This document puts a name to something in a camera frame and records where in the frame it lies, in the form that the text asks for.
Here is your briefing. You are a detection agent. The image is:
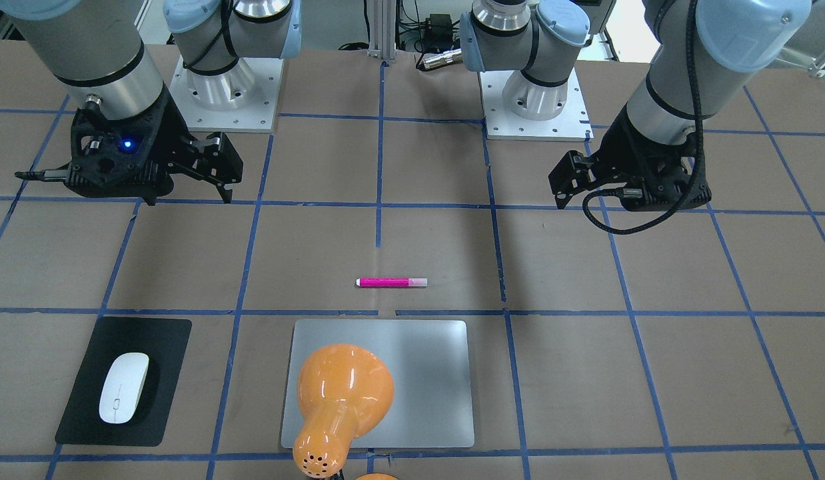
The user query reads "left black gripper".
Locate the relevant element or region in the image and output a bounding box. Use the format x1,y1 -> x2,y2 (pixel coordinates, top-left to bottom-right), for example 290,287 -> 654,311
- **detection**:
548,107 -> 712,212

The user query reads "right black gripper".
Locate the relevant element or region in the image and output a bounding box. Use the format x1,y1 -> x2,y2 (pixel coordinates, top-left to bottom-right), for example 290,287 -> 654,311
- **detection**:
15,87 -> 244,206

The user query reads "pink marker pen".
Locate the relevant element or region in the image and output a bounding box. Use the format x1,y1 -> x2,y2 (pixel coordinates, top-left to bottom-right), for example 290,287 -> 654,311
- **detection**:
355,277 -> 428,289

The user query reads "white computer mouse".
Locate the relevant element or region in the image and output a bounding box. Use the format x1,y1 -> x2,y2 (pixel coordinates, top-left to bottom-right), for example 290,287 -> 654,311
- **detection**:
98,352 -> 150,425

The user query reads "black mousepad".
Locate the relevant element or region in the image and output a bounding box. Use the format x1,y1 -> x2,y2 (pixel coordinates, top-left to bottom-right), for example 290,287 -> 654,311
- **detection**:
55,317 -> 191,447

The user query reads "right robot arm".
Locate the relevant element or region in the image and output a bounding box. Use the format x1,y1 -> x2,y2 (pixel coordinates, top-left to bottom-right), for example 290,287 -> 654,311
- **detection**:
0,1 -> 302,206

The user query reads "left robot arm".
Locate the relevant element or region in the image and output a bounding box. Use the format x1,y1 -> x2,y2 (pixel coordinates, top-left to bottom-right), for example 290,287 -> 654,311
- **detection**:
459,1 -> 812,211

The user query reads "silver laptop notebook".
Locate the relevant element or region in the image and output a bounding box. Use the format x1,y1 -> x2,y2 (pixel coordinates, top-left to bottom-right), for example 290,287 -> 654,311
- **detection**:
281,319 -> 474,449

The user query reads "orange desk lamp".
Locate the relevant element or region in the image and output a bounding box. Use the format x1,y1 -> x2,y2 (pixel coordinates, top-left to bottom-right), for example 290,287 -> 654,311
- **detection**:
293,343 -> 395,479

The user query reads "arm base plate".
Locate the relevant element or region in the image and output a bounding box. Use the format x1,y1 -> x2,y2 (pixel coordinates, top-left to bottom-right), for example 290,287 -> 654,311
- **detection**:
478,71 -> 593,142
169,58 -> 285,133

